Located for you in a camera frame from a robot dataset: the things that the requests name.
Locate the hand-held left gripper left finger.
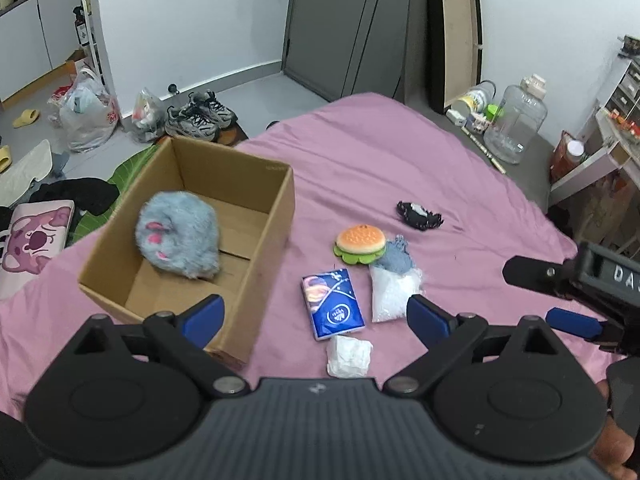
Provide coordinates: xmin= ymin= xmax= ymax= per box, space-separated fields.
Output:
xmin=64 ymin=294 xmax=251 ymax=398

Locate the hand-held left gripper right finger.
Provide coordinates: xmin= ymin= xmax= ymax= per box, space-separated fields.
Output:
xmin=382 ymin=294 xmax=572 ymax=395

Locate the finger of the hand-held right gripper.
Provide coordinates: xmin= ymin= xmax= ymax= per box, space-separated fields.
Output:
xmin=502 ymin=255 xmax=576 ymax=302
xmin=545 ymin=307 xmax=608 ymax=345

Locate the clear bag of white filling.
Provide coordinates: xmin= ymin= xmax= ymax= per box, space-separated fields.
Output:
xmin=369 ymin=265 xmax=425 ymax=324

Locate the blue denim heart plush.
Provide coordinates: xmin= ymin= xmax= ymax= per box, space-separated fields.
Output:
xmin=375 ymin=235 xmax=416 ymax=275

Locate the white tissue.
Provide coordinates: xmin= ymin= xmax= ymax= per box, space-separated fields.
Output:
xmin=326 ymin=335 xmax=374 ymax=378

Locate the blue tissue pack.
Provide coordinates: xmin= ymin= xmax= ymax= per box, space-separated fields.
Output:
xmin=300 ymin=268 xmax=367 ymax=342

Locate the brown cardboard box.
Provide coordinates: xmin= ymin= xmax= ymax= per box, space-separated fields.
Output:
xmin=77 ymin=136 xmax=296 ymax=368

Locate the soft burger toy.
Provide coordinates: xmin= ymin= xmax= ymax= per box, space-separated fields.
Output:
xmin=334 ymin=224 xmax=387 ymax=265

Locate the black and white soft toy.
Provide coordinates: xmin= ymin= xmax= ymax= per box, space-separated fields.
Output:
xmin=396 ymin=201 xmax=445 ymax=231

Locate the person's right hand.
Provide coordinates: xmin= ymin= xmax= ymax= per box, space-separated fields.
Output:
xmin=589 ymin=379 xmax=640 ymax=480

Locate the brown paper bag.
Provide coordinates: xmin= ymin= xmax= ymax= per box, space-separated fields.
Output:
xmin=575 ymin=160 xmax=636 ymax=247

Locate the grey plush mouse toy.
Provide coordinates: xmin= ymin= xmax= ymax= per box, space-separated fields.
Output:
xmin=135 ymin=191 xmax=222 ymax=280

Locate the white desk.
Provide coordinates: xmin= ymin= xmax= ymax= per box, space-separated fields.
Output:
xmin=547 ymin=105 xmax=640 ymax=206

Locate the red bottle with white cap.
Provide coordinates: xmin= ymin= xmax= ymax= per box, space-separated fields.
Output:
xmin=550 ymin=130 xmax=586 ymax=183

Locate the thin wooden stick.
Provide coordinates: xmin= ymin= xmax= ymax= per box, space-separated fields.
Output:
xmin=461 ymin=127 xmax=507 ymax=175

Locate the clear plastic water jug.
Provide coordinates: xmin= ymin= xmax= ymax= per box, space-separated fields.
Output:
xmin=483 ymin=74 xmax=549 ymax=165

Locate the pink bedsheet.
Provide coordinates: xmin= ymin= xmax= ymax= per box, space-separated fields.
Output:
xmin=0 ymin=92 xmax=636 ymax=426

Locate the green leaf floor mat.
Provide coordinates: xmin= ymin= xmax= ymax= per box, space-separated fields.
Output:
xmin=67 ymin=145 xmax=161 ymax=247

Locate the black clothes pile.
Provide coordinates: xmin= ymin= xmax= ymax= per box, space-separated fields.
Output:
xmin=30 ymin=177 xmax=121 ymax=217

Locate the brown doormat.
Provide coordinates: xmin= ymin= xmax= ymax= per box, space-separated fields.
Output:
xmin=160 ymin=125 xmax=251 ymax=148

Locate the pink bear print bag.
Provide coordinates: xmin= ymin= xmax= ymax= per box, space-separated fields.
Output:
xmin=0 ymin=200 xmax=76 ymax=301

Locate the desktop drawer organizer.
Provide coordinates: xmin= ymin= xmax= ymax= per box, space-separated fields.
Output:
xmin=605 ymin=57 xmax=640 ymax=121

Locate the grey black sneaker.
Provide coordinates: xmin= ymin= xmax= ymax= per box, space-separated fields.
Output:
xmin=187 ymin=90 xmax=238 ymax=128
xmin=165 ymin=102 xmax=221 ymax=142

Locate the clear plastic trash bag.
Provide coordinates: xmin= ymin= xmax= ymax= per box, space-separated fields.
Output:
xmin=131 ymin=87 xmax=166 ymax=143

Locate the white towel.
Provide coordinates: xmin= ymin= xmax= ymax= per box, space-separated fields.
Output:
xmin=0 ymin=140 xmax=53 ymax=208

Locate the white plastic bag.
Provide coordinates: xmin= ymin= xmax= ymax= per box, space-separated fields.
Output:
xmin=59 ymin=67 xmax=121 ymax=153

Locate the black framed brown board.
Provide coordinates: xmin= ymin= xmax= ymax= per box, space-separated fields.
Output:
xmin=425 ymin=0 xmax=483 ymax=115

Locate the red and clear snack bag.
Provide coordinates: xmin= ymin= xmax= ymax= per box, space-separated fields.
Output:
xmin=48 ymin=85 xmax=76 ymax=123

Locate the small open cardboard box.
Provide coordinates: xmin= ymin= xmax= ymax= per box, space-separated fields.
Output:
xmin=65 ymin=50 xmax=93 ymax=80

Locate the white narrow rack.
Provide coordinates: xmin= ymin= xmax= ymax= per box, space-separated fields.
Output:
xmin=80 ymin=0 xmax=107 ymax=86

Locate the grey door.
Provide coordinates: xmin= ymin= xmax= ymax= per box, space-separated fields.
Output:
xmin=281 ymin=0 xmax=431 ymax=103

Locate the black bottle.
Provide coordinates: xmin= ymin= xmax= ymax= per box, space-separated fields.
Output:
xmin=73 ymin=6 xmax=92 ymax=48

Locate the white kitchen cabinet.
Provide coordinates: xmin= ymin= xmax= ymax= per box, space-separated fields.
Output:
xmin=0 ymin=0 xmax=93 ymax=106

